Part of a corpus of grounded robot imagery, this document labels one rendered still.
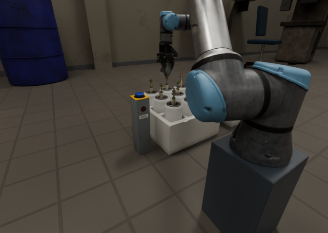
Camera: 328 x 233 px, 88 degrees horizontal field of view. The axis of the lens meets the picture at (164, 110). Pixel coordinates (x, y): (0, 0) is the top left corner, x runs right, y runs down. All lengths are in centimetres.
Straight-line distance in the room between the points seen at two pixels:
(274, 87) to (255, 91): 4
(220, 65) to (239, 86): 6
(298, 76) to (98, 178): 79
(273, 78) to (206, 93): 15
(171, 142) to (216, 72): 59
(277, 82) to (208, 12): 21
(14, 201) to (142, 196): 49
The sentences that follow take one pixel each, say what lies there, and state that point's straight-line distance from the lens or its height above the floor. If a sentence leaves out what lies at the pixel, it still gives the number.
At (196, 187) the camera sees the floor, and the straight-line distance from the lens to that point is 80.
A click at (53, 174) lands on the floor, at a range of 97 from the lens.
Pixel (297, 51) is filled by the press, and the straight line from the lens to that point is 480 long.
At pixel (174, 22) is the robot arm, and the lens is 92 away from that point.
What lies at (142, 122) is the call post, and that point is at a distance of 84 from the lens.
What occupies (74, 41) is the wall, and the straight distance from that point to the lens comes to 328.
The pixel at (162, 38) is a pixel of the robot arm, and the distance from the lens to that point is 104.
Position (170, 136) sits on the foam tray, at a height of 12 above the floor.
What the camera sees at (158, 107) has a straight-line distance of 96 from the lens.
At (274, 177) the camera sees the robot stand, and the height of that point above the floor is 30.
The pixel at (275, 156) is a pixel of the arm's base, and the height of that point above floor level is 33.
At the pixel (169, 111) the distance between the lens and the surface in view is 86.
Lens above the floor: 59
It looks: 25 degrees down
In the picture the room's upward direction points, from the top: 1 degrees clockwise
